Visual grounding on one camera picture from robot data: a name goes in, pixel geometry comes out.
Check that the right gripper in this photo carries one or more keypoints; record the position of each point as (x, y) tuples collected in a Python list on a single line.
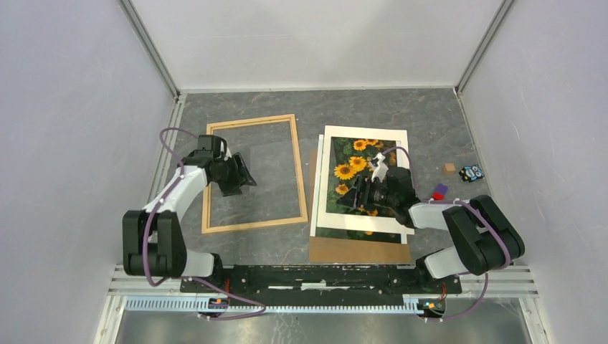
[(364, 185)]

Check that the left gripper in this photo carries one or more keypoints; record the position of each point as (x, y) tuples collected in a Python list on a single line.
[(241, 176)]

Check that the white photo mat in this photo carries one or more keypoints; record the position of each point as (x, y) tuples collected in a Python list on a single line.
[(366, 133)]

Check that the wooden picture frame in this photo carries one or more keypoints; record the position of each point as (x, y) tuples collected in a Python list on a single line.
[(206, 227)]

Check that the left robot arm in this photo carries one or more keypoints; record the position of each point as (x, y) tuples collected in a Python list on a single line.
[(153, 243)]

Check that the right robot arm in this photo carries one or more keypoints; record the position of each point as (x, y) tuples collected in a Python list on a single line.
[(482, 237)]

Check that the sunflower photo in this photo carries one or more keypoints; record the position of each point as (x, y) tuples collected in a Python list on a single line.
[(394, 158)]

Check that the brown backing board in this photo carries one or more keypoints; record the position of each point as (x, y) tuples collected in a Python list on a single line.
[(324, 250)]

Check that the red purple block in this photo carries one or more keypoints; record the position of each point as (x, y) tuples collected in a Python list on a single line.
[(440, 192)]

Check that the small wooden cube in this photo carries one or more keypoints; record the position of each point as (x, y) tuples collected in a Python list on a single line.
[(449, 168)]

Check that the black blue toy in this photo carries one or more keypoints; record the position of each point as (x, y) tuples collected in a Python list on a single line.
[(471, 173)]

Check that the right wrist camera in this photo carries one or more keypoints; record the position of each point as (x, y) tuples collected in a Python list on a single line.
[(379, 168)]

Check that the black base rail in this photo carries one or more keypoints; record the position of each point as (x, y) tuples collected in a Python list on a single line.
[(317, 284)]

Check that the white slotted cable duct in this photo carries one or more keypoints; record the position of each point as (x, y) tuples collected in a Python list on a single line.
[(215, 305)]

